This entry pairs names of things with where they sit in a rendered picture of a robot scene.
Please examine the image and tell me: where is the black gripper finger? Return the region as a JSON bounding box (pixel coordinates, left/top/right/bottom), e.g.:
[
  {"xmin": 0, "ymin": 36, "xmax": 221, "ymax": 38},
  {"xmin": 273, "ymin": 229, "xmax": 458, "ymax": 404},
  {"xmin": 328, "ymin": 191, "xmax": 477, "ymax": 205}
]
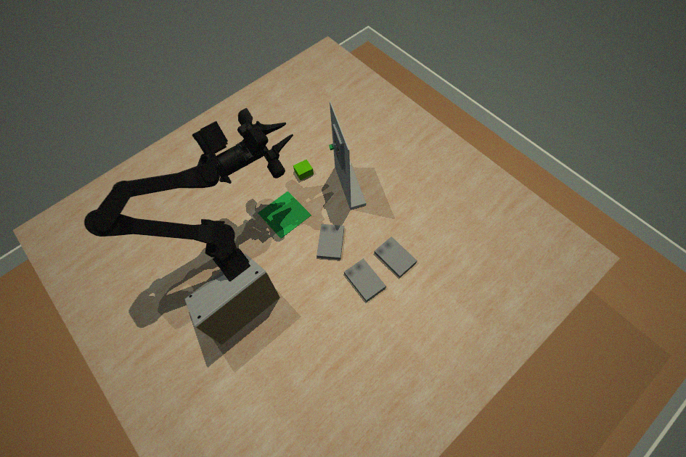
[
  {"xmin": 272, "ymin": 134, "xmax": 293, "ymax": 160},
  {"xmin": 256, "ymin": 121, "xmax": 286, "ymax": 135}
]

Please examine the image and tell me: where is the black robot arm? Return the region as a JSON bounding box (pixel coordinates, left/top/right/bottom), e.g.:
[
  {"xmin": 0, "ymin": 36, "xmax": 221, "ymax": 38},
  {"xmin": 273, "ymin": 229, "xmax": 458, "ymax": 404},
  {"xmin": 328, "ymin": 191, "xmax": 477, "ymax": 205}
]
[{"xmin": 84, "ymin": 121, "xmax": 268, "ymax": 281}]

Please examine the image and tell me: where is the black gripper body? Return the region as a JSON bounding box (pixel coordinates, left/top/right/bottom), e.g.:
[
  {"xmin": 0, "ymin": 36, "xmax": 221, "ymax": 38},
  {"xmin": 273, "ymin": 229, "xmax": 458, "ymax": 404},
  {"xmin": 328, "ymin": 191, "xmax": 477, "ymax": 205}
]
[{"xmin": 232, "ymin": 108, "xmax": 285, "ymax": 178}]

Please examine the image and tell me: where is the grey panel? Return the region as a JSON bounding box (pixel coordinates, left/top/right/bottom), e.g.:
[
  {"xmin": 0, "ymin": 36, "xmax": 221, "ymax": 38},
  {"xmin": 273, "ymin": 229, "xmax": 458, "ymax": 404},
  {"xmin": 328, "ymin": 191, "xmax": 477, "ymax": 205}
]
[{"xmin": 330, "ymin": 102, "xmax": 367, "ymax": 210}]

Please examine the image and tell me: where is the green square mat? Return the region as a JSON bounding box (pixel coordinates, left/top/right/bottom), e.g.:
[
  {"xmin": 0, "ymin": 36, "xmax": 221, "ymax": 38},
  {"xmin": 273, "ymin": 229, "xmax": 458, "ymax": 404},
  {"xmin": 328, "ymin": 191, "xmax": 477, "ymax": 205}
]
[{"xmin": 258, "ymin": 191, "xmax": 311, "ymax": 239}]

